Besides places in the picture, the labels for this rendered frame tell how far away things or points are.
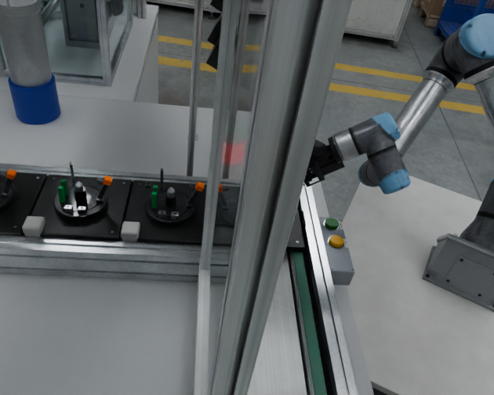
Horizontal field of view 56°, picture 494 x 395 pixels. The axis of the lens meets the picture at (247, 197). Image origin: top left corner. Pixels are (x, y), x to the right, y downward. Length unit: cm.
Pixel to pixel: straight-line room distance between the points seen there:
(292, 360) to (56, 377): 53
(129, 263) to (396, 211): 92
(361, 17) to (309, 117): 509
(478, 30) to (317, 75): 110
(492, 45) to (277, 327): 85
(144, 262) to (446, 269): 85
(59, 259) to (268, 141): 110
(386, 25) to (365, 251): 409
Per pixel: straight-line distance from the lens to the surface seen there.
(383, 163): 119
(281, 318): 120
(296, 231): 132
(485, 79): 132
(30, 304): 131
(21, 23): 174
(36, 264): 133
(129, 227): 126
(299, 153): 23
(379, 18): 534
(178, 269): 126
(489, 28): 132
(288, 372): 112
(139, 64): 231
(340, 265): 129
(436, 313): 144
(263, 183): 24
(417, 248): 159
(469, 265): 143
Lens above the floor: 189
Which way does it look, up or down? 41 degrees down
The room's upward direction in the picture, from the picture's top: 9 degrees clockwise
